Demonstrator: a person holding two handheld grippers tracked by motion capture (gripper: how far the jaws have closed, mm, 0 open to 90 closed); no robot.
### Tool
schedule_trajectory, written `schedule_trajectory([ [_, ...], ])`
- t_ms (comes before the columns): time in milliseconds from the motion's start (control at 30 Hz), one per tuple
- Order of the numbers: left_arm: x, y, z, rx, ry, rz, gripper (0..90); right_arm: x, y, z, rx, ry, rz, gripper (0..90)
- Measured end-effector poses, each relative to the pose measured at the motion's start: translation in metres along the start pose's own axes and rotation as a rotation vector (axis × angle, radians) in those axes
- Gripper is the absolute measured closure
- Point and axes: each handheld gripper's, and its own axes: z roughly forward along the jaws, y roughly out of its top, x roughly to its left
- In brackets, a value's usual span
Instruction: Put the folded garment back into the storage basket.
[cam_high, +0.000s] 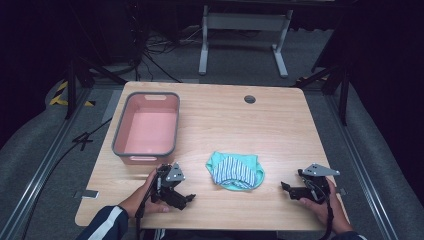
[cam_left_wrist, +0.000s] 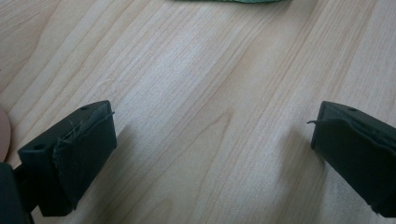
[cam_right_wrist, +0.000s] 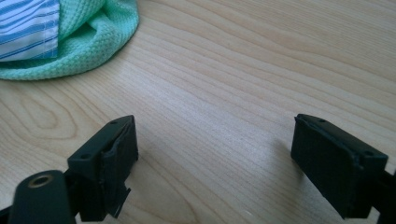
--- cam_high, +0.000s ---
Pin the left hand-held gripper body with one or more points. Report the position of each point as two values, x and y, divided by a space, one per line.
175 174

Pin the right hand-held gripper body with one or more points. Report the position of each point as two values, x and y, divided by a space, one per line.
316 181

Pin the teal striped underpants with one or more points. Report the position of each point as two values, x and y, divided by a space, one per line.
236 171

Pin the pink basin with grey rim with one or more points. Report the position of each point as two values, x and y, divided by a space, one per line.
149 128

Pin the person's right hand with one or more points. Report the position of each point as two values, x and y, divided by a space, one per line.
328 208

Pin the person's left hand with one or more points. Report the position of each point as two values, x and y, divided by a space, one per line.
141 200

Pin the black tripod stand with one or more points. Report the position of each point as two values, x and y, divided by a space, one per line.
80 75
335 83

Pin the yellow black striped floor tape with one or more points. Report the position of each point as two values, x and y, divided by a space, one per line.
61 95

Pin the aluminium floor rail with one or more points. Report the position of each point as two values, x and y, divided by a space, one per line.
358 166
40 173

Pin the metal table edge bracket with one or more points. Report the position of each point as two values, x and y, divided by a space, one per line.
87 194

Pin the grey metal table frame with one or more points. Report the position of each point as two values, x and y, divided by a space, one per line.
245 23

